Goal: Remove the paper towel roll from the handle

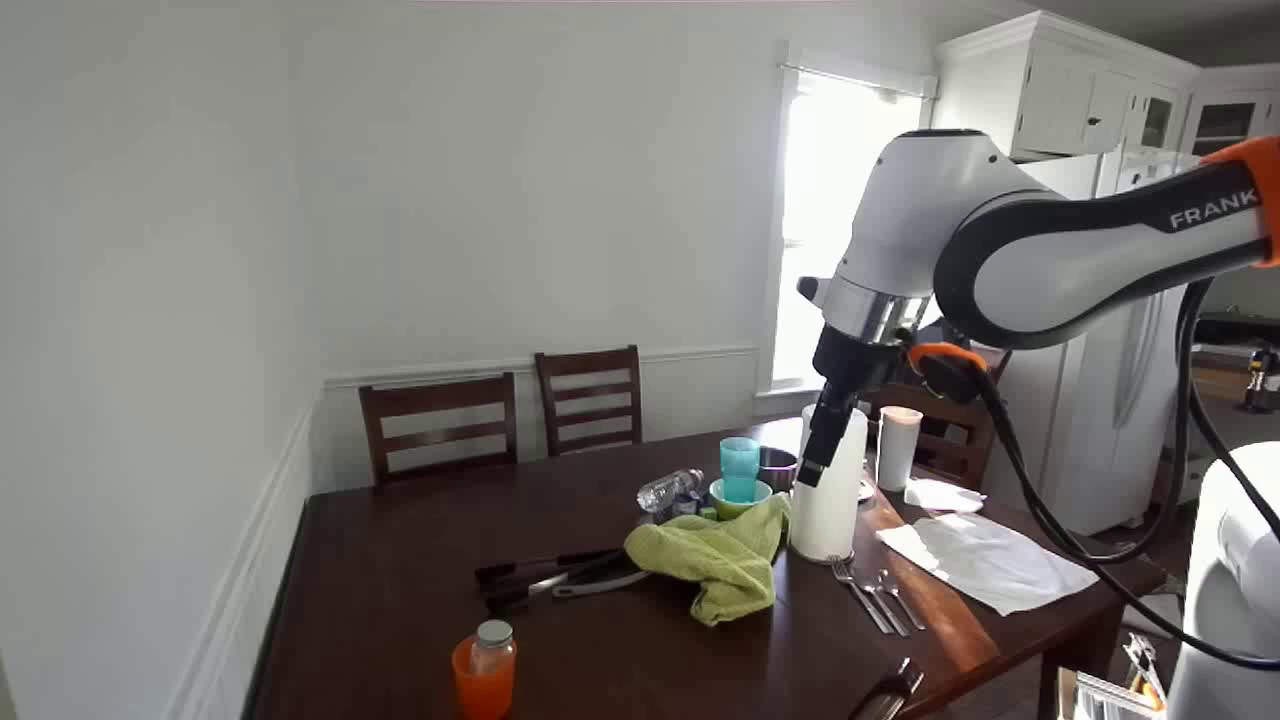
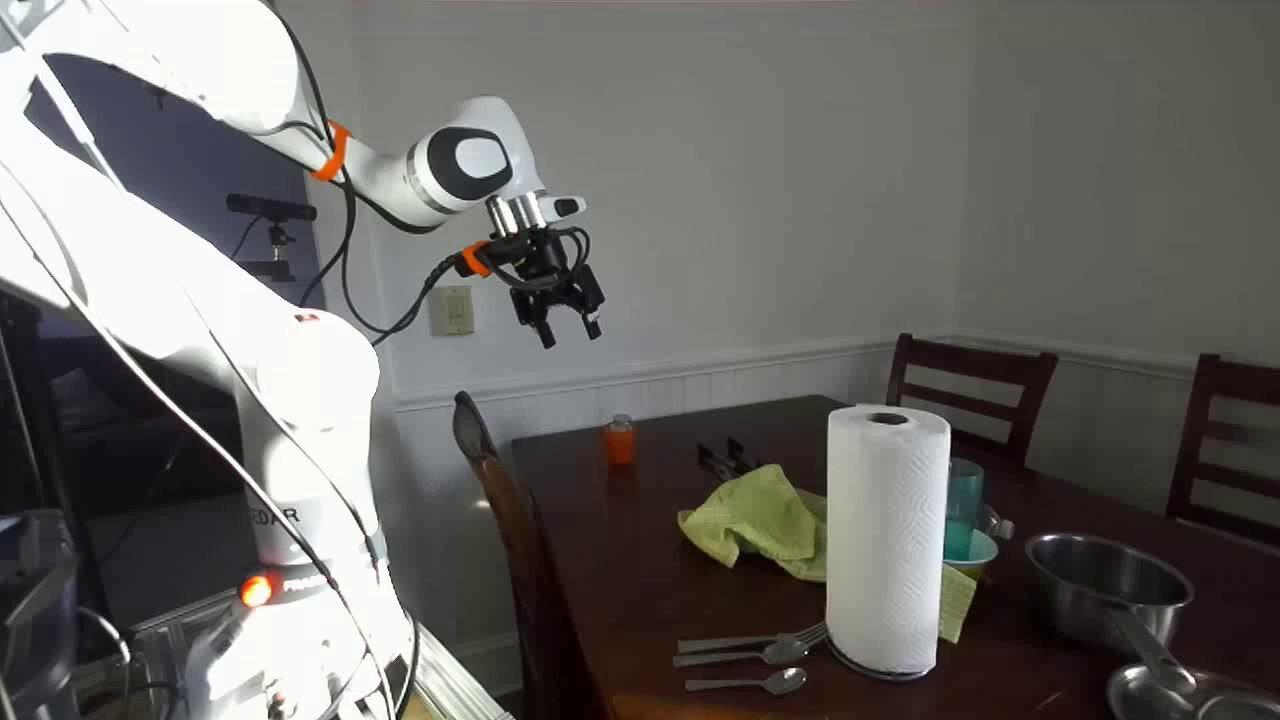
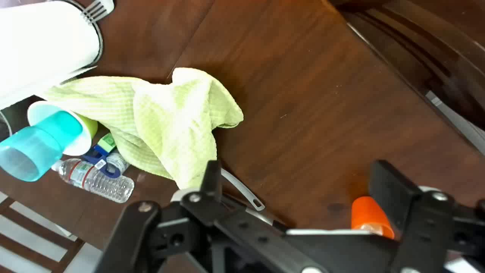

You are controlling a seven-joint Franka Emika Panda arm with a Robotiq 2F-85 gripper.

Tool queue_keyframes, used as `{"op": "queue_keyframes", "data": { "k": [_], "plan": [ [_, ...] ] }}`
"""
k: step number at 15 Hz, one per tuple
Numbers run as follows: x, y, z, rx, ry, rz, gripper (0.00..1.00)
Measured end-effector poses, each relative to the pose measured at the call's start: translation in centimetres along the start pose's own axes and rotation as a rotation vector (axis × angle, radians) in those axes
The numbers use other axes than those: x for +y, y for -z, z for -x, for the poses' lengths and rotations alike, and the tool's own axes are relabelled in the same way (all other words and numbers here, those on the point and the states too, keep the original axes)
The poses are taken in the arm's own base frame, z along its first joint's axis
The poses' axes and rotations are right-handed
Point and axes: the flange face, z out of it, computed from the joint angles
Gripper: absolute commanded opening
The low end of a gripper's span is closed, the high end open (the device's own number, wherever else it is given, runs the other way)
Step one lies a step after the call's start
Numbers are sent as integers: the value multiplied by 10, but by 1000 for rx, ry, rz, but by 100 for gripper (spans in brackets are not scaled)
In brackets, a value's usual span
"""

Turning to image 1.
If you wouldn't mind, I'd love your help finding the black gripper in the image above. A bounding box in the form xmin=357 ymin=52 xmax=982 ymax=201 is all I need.
xmin=795 ymin=324 xmax=896 ymax=487

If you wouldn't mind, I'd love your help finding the white paper towel roll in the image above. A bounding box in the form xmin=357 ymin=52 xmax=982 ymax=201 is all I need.
xmin=784 ymin=405 xmax=873 ymax=564

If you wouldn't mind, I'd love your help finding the white cylinder tube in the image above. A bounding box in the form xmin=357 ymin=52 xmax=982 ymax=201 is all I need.
xmin=873 ymin=405 xmax=929 ymax=497

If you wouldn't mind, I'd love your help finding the teal plastic cup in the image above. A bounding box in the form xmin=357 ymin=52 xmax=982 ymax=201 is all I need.
xmin=718 ymin=432 xmax=763 ymax=505

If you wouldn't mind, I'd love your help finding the teal bowl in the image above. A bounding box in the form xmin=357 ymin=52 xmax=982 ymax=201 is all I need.
xmin=705 ymin=478 xmax=776 ymax=523

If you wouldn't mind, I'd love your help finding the dark wooden chair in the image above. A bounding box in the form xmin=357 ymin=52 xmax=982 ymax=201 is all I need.
xmin=914 ymin=357 xmax=1007 ymax=492
xmin=531 ymin=342 xmax=647 ymax=466
xmin=357 ymin=367 xmax=524 ymax=487

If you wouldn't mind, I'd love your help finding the green cloth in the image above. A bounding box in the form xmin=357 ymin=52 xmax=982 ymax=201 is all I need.
xmin=620 ymin=492 xmax=794 ymax=633

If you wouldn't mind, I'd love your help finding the clear plastic container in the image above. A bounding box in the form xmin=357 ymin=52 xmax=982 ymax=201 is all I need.
xmin=631 ymin=466 xmax=712 ymax=523

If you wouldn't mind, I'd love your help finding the steel fork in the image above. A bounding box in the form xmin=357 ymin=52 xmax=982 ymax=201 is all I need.
xmin=834 ymin=564 xmax=896 ymax=639

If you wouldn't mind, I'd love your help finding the steel spoon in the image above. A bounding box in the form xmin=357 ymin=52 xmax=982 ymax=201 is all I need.
xmin=876 ymin=570 xmax=933 ymax=636
xmin=857 ymin=573 xmax=918 ymax=639

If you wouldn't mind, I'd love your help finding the large white paper sheet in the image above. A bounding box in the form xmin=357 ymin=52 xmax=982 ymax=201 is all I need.
xmin=873 ymin=511 xmax=1106 ymax=619

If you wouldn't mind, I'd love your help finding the bright window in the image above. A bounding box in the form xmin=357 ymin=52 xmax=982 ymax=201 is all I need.
xmin=770 ymin=64 xmax=933 ymax=401

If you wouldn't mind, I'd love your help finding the orange juice bottle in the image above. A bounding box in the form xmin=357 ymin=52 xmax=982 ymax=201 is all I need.
xmin=447 ymin=618 xmax=520 ymax=720

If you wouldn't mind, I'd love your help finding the white cabinet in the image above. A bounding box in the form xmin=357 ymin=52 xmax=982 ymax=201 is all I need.
xmin=933 ymin=8 xmax=1280 ymax=170

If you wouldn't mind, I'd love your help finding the black cable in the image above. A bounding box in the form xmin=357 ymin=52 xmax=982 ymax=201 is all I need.
xmin=957 ymin=278 xmax=1280 ymax=674

